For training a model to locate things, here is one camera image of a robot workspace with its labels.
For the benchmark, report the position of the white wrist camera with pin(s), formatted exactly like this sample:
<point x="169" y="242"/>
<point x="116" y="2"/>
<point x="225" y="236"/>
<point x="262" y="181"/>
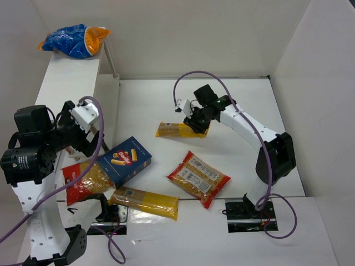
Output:
<point x="85" y="116"/>
<point x="185" y="106"/>

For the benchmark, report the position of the red macaroni bag right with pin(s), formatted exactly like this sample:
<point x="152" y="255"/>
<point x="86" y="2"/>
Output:
<point x="198" y="179"/>

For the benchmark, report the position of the blue Barilla pasta box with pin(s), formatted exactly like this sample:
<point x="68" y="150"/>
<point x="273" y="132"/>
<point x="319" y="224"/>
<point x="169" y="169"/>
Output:
<point x="124" y="161"/>

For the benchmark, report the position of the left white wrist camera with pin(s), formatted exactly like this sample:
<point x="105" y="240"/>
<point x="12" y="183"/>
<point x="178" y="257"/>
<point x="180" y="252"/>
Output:
<point x="85" y="116"/>

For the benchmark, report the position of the red macaroni bag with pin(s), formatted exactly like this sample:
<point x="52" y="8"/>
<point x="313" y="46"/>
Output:
<point x="96" y="181"/>
<point x="198" y="179"/>

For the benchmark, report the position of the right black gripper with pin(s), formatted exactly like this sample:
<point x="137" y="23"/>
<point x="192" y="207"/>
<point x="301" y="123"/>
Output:
<point x="196" y="125"/>

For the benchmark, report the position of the red macaroni bag left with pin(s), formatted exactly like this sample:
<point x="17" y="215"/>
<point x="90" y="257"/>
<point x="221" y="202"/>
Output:
<point x="96" y="181"/>

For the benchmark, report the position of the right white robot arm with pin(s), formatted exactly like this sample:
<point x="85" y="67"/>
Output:
<point x="275" y="151"/>

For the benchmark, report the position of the white shelf with metal legs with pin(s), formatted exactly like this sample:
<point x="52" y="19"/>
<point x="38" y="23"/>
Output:
<point x="67" y="78"/>

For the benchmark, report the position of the blue and orange snack bag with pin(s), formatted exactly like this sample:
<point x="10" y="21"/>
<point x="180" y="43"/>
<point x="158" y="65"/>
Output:
<point x="77" y="41"/>

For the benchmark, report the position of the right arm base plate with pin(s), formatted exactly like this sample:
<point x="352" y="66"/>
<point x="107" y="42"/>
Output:
<point x="240" y="220"/>

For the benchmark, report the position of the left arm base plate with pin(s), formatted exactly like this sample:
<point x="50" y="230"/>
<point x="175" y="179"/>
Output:
<point x="115" y="221"/>

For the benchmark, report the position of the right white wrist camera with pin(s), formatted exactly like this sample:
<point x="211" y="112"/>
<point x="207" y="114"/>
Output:
<point x="185" y="106"/>

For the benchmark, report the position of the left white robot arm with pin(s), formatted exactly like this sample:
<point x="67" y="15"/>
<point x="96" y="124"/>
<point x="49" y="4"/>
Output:
<point x="29" y="167"/>

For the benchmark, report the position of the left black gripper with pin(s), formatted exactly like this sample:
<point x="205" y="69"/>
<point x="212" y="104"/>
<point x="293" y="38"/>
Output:
<point x="84" y="141"/>

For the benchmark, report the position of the yellow spaghetti pack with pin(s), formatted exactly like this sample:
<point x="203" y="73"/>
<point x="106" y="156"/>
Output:
<point x="178" y="130"/>
<point x="153" y="203"/>

